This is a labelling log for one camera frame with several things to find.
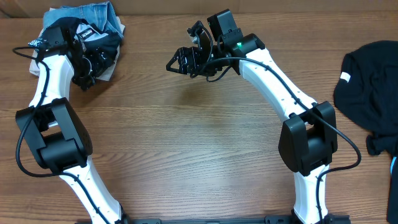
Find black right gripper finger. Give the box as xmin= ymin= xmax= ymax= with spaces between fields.
xmin=187 ymin=21 xmax=211 ymax=50
xmin=165 ymin=49 xmax=185 ymax=74

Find black patterned sports jersey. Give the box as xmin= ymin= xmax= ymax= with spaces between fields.
xmin=28 ymin=16 xmax=124 ymax=68

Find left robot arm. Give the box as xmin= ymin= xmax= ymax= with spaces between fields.
xmin=16 ymin=24 xmax=129 ymax=223

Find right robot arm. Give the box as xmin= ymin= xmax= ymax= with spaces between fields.
xmin=166 ymin=9 xmax=337 ymax=223

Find folded white cloth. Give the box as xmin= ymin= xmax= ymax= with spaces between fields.
xmin=29 ymin=23 xmax=125 ymax=82

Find folded blue denim jeans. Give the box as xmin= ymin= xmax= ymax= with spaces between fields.
xmin=43 ymin=1 xmax=124 ymax=39

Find black garment pile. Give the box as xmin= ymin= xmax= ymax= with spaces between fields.
xmin=333 ymin=40 xmax=397 ymax=156

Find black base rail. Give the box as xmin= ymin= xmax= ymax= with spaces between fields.
xmin=74 ymin=214 xmax=352 ymax=224

